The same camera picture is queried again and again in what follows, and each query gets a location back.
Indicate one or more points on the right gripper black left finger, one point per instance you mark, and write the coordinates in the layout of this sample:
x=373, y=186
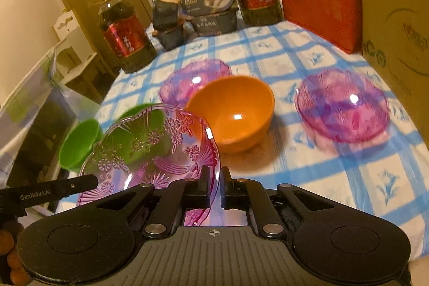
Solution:
x=168, y=207

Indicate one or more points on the dark rectangular food box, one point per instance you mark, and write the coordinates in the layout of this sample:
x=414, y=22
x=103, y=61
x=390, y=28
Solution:
x=216, y=24

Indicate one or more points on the purple glass plate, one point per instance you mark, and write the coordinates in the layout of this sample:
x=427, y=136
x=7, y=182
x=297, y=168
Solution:
x=182, y=84
x=342, y=106

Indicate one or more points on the large cardboard box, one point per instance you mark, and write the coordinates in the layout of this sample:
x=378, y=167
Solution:
x=395, y=43

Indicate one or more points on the orange plastic bowl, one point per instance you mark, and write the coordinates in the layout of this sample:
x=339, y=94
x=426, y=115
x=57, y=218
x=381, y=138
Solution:
x=238, y=109

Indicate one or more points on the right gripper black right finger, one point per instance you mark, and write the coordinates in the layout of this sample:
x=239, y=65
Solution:
x=251, y=197

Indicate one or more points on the pink glass plate floral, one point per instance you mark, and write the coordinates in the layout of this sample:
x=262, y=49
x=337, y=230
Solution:
x=193, y=147

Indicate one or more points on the dark cup bottom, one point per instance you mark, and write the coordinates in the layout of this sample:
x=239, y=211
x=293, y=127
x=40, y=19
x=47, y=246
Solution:
x=171, y=38

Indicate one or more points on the oil bottle red label left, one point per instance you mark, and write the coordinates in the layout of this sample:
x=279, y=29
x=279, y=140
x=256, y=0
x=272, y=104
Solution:
x=125, y=35

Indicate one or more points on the purple glass plate back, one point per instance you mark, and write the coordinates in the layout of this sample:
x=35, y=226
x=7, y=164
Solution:
x=182, y=84

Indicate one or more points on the white shelf rack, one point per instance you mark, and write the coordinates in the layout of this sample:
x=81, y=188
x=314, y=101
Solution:
x=82, y=68

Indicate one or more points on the dark cup tilted top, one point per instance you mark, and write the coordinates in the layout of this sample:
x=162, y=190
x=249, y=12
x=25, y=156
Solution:
x=166, y=15

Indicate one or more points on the green plastic bowl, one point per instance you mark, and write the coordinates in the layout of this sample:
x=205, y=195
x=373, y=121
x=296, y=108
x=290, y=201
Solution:
x=78, y=145
x=141, y=134

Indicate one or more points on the person's left hand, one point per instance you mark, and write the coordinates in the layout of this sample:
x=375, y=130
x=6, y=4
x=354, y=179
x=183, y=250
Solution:
x=15, y=273

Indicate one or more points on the blue checked tablecloth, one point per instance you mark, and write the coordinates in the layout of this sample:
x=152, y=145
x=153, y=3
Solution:
x=387, y=177

